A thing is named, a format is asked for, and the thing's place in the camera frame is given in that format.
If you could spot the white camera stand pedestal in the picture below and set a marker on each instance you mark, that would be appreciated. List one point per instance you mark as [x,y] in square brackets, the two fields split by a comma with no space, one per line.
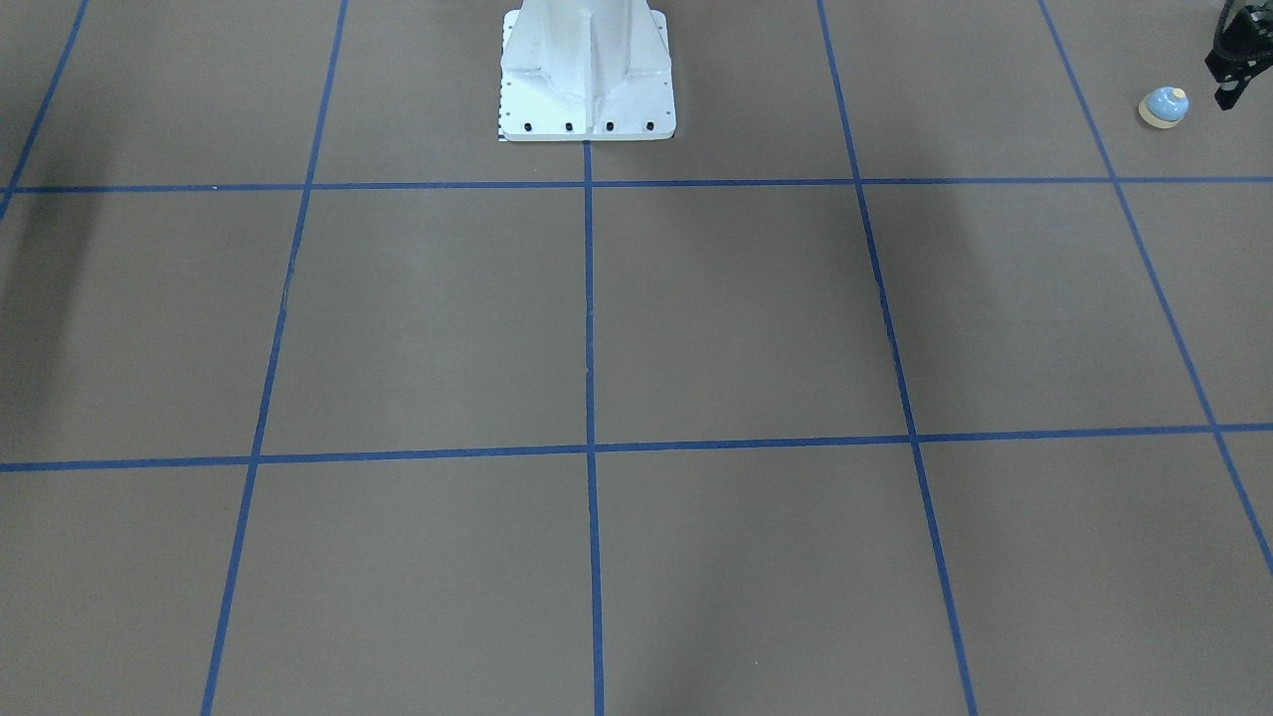
[576,71]

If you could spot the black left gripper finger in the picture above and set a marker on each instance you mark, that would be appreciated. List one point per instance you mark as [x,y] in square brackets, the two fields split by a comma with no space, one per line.
[1241,49]

